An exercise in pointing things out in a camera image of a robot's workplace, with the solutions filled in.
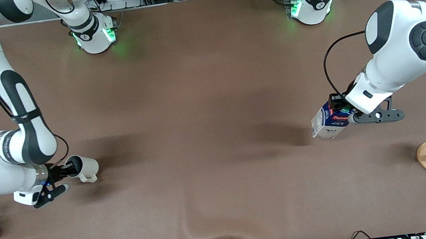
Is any white ceramic mug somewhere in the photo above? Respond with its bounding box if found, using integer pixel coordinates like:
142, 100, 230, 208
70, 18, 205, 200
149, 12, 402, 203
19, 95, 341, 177
64, 152, 101, 185

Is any black floor cable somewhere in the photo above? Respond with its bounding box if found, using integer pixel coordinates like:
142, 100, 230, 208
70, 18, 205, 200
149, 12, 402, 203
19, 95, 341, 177
349, 229, 374, 239

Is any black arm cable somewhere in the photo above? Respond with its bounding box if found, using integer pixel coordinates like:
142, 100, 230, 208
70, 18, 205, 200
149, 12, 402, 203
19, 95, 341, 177
320, 30, 373, 100
0, 0, 72, 175

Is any blue white milk carton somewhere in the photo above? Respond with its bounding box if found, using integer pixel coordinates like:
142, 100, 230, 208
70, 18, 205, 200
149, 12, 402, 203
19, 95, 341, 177
309, 98, 357, 141

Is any brown table cover mat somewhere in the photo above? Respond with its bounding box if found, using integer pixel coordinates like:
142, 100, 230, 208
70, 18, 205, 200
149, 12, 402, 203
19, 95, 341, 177
0, 0, 426, 239

